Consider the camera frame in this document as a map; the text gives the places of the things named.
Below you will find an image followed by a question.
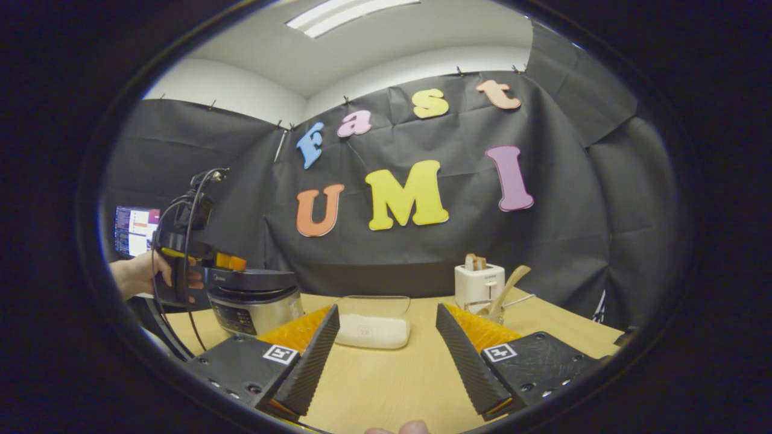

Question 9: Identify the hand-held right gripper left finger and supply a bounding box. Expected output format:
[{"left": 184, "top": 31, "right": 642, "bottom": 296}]
[{"left": 184, "top": 304, "right": 340, "bottom": 423}]

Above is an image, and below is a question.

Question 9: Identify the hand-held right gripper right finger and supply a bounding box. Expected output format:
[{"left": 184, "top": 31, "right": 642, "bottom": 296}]
[{"left": 435, "top": 303, "right": 604, "bottom": 423}]

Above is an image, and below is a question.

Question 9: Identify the black silver rice cooker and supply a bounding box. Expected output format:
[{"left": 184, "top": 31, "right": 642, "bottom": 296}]
[{"left": 202, "top": 268, "right": 304, "bottom": 337}]

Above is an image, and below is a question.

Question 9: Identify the clear chopstick holder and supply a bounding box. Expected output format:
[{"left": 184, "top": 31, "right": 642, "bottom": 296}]
[{"left": 464, "top": 294, "right": 536, "bottom": 326}]

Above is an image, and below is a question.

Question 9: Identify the clear box of white rice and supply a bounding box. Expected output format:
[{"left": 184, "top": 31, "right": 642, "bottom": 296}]
[{"left": 335, "top": 295, "right": 412, "bottom": 350}]

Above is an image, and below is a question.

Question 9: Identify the wooden spoon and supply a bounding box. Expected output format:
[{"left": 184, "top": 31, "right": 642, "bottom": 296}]
[{"left": 486, "top": 265, "right": 531, "bottom": 317}]

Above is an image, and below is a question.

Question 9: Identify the computer monitor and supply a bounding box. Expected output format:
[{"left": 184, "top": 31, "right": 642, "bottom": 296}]
[{"left": 115, "top": 206, "right": 162, "bottom": 259}]

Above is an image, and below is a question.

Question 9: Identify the white toaster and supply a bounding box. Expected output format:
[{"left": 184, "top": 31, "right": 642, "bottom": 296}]
[{"left": 454, "top": 263, "right": 506, "bottom": 308}]

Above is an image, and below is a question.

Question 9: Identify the black backdrop cloth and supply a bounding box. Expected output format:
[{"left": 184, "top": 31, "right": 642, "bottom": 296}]
[{"left": 106, "top": 21, "right": 688, "bottom": 338}]

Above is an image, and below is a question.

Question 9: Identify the ceiling light panel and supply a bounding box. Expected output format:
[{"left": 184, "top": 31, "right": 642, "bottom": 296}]
[{"left": 285, "top": 0, "right": 421, "bottom": 39}]

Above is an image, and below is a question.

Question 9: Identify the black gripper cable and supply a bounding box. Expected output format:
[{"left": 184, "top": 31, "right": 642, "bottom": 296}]
[{"left": 151, "top": 169, "right": 230, "bottom": 357}]

